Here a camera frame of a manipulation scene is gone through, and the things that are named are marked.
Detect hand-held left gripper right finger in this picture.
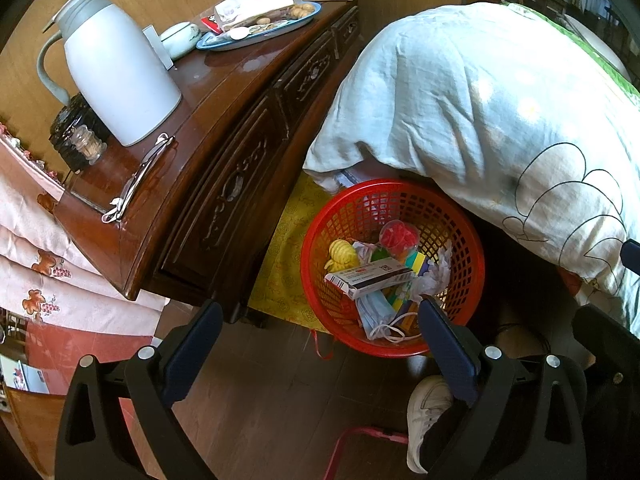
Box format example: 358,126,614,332
418,296,588,480

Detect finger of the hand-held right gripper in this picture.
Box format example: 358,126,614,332
572,304,640,396
620,240,640,276

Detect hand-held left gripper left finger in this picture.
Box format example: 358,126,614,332
55,299,224,480

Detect clear plastic bag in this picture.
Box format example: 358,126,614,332
405,240,453,306

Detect blue face mask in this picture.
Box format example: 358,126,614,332
356,292,418,343

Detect white red medicine box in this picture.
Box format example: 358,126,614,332
325,257,418,301

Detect red plastic mesh basket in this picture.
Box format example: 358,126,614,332
300,178,486,358

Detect white shoe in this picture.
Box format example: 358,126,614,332
406,375,453,475

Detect yellow floor mat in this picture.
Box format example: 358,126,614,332
247,175,341,333

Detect pink embroidered cloth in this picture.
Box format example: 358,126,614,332
0,125,171,341

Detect white pillow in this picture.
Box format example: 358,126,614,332
562,12,631,81

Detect green white cartoon blanket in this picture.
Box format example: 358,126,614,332
302,2,640,331

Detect glass toothpick holder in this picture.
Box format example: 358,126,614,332
72,125,107,165

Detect dark wooden cabinet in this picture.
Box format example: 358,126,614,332
52,0,363,326

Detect white thermos jug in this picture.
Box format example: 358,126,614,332
36,0,183,147

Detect small white box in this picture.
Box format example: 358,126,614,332
142,24,175,72

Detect blue oval plate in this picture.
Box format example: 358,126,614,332
196,1,323,52

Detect white lidded porcelain cup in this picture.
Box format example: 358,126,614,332
159,21,202,60

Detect white pink tissue pack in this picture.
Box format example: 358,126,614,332
214,0,296,31

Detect pile of walnuts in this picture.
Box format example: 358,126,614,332
255,2,317,26

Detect pink metal stool frame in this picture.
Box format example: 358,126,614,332
322,425,411,480

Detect red string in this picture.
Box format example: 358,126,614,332
309,330,337,360

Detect folded eyeglasses with cord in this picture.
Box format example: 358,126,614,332
101,133,177,224

